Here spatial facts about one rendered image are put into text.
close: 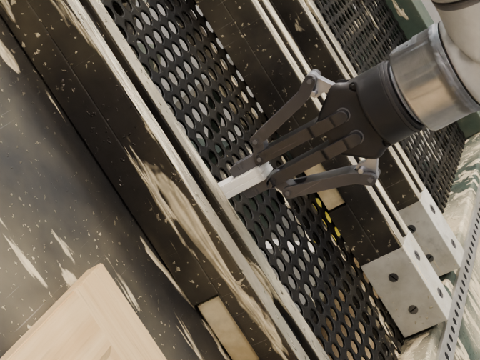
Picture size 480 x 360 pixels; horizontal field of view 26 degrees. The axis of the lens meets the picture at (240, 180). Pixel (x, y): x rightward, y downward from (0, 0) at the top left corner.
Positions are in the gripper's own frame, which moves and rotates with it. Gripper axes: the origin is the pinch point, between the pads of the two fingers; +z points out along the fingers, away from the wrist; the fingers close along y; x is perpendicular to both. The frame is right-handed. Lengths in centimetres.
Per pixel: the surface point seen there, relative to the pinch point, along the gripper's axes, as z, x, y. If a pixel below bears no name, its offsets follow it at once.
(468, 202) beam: 4, -84, -38
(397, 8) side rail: 8, -127, -6
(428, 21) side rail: 4, -130, -12
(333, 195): 6.3, -35.7, -14.4
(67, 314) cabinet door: 6.5, 27.2, 1.9
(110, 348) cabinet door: 6.5, 24.8, -3.0
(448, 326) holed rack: 3, -39, -40
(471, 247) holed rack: 3, -68, -41
